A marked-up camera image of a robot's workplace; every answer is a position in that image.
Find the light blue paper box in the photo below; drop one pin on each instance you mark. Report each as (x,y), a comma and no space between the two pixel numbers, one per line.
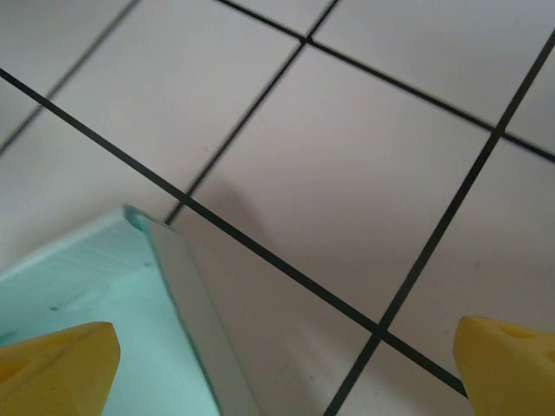
(130,312)

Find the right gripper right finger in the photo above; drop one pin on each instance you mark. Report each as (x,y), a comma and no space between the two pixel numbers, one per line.
(511,372)

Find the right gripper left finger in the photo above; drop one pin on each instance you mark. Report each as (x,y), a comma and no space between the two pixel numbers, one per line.
(52,372)

